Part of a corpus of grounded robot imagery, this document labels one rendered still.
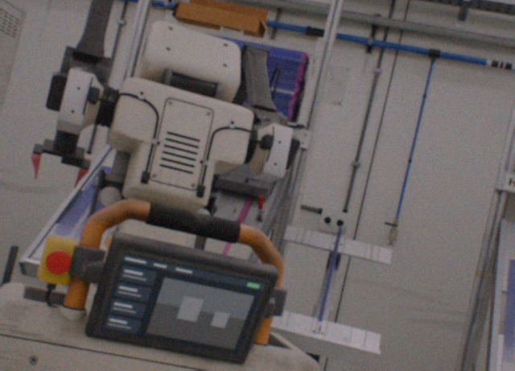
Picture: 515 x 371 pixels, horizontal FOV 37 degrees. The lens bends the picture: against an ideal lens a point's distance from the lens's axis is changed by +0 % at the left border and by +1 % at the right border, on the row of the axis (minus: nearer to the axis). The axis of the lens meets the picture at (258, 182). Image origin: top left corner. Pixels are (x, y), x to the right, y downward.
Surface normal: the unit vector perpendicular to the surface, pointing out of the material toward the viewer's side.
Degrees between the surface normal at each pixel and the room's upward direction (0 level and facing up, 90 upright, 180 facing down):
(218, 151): 82
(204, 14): 80
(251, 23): 75
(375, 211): 90
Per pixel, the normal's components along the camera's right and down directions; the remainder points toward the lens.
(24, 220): -0.18, -0.10
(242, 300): 0.14, 0.42
